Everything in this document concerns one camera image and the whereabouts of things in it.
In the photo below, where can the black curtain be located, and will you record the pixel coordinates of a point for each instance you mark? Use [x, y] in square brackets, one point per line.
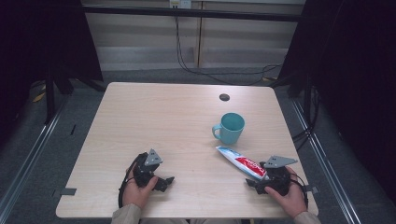
[351, 77]
[40, 40]

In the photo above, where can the person's right hand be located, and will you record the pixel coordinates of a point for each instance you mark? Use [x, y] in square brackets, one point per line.
[294, 200]

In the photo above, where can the teal cup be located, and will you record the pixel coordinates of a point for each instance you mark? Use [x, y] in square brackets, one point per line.
[231, 132]

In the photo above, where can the white wall power outlet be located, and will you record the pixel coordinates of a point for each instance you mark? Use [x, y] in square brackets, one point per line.
[180, 3]

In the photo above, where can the black horizontal bar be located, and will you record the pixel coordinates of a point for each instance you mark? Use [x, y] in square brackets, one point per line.
[193, 13]

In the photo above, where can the white red toothpaste tube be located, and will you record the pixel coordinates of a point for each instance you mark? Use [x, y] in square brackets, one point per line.
[246, 163]

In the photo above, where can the metal floor rail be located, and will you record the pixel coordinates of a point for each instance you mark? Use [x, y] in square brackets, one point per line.
[29, 161]
[330, 180]

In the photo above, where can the grey table edge bracket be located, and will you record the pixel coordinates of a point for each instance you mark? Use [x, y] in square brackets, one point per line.
[311, 188]
[66, 191]

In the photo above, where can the person's left hand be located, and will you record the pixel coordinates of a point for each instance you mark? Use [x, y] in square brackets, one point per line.
[135, 194]

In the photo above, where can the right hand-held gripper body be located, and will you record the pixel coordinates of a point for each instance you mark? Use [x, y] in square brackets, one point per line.
[278, 179]

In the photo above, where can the black metal stand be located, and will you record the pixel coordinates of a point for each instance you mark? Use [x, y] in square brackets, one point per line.
[306, 102]
[49, 93]

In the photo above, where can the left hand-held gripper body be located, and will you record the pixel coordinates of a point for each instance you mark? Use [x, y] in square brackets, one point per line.
[144, 169]

